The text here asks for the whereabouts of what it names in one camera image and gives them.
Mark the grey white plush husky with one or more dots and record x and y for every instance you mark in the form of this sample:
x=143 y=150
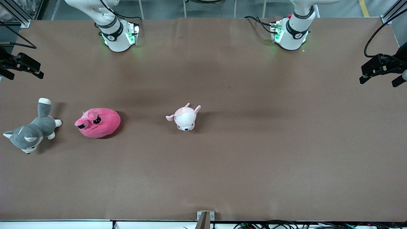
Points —
x=31 y=133

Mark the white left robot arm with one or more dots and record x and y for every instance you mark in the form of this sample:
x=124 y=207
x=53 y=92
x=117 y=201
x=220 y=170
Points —
x=294 y=30

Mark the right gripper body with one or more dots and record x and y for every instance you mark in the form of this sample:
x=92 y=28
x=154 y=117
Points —
x=7 y=60

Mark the white metal stand leg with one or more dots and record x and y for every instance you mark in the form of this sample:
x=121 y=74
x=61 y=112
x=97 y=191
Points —
x=185 y=9
x=265 y=9
x=141 y=9
x=235 y=9

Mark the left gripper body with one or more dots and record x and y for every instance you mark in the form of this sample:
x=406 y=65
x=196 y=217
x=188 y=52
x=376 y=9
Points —
x=395 y=61

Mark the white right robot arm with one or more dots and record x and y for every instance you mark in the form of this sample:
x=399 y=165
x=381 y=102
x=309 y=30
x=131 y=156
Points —
x=115 y=35

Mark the aluminium frame profile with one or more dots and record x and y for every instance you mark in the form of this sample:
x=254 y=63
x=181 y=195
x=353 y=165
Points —
x=16 y=12
x=394 y=12

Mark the hot pink round plush toy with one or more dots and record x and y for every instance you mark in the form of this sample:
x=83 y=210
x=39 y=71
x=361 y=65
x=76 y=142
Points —
x=98 y=124

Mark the pale pink plush pig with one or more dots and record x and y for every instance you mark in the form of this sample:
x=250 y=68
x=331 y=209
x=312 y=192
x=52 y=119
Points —
x=185 y=118

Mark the metal table edge bracket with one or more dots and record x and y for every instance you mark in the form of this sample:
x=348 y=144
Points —
x=205 y=219

